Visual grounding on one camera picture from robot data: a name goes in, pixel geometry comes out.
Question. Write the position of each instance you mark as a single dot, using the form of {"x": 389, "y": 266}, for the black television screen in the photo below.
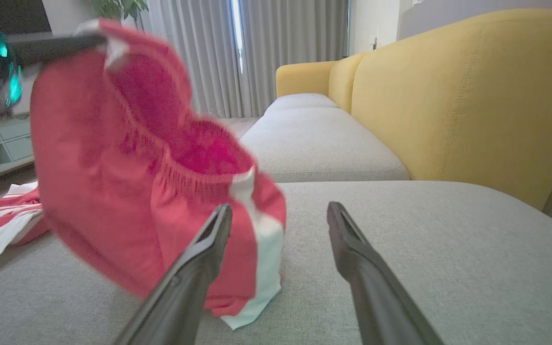
{"x": 7, "y": 14}

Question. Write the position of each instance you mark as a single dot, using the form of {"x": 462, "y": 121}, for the green potted plant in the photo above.
{"x": 120, "y": 7}

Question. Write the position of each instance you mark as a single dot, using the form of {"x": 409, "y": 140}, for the yellow sofa backrest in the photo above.
{"x": 472, "y": 96}

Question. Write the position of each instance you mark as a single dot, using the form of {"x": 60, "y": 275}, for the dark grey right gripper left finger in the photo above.
{"x": 187, "y": 287}

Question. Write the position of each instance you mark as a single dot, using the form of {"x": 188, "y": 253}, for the red shorts with white stripe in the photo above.
{"x": 113, "y": 191}

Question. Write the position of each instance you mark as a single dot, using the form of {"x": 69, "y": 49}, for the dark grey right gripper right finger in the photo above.
{"x": 376, "y": 292}

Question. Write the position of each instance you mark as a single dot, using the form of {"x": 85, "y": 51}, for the red and white basketball jersey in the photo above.
{"x": 3, "y": 220}

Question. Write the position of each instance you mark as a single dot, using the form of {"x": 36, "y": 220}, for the light grey curtain panel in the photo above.
{"x": 295, "y": 43}
{"x": 194, "y": 52}

